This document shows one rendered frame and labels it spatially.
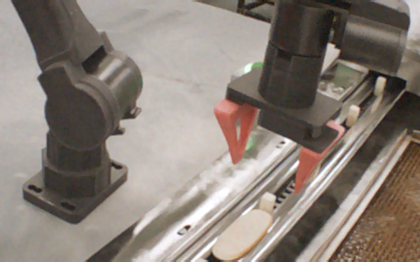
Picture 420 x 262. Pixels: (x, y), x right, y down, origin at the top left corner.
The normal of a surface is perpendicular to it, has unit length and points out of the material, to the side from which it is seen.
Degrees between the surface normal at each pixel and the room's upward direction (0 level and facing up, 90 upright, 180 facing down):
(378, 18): 90
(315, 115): 1
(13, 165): 0
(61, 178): 90
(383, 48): 79
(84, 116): 90
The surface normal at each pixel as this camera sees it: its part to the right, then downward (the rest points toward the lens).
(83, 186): 0.40, 0.53
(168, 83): 0.13, -0.84
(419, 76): -0.53, 0.39
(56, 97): -0.27, 0.48
